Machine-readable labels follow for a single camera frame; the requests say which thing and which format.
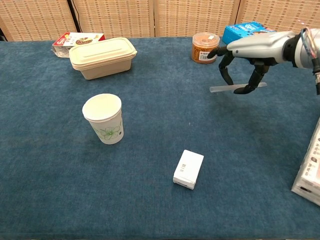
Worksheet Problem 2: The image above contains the blue cookie box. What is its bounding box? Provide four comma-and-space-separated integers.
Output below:
221, 21, 277, 46

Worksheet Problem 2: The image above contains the white round container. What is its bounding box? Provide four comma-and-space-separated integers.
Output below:
82, 93, 125, 145

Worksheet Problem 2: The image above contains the red white food carton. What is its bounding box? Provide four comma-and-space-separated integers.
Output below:
51, 32, 106, 59

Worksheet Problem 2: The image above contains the orange jar clear lid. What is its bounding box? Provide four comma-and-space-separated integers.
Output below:
191, 32, 221, 65

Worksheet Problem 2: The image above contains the blue table cloth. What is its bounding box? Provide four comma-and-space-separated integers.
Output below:
0, 34, 320, 240

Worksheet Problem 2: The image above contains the long multicolour tea box pack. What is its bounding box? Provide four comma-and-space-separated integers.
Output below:
291, 124, 320, 207

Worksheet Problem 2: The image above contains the beige lidded lunch container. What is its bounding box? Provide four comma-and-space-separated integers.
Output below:
68, 37, 138, 81

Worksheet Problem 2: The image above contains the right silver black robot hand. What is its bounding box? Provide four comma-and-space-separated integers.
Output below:
206, 30, 297, 95

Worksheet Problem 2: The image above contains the bamboo folding screen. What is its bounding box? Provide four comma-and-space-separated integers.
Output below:
0, 0, 320, 42

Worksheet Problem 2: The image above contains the small white box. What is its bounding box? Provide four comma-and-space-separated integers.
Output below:
172, 149, 205, 191

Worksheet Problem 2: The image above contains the clear plastic straw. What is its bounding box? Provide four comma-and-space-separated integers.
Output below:
209, 82, 268, 95

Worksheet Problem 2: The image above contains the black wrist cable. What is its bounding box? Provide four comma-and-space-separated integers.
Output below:
299, 27, 320, 96

